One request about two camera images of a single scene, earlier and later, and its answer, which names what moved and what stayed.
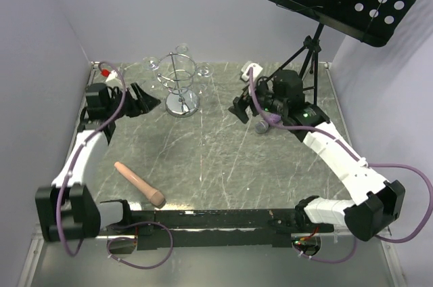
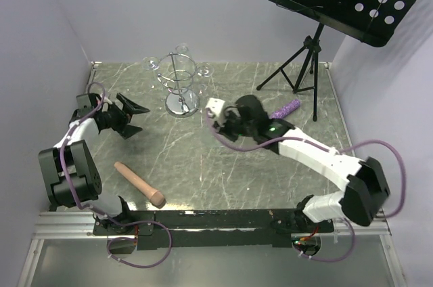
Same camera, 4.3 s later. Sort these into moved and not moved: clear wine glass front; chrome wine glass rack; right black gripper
Moved: right black gripper
Not moved: clear wine glass front; chrome wine glass rack
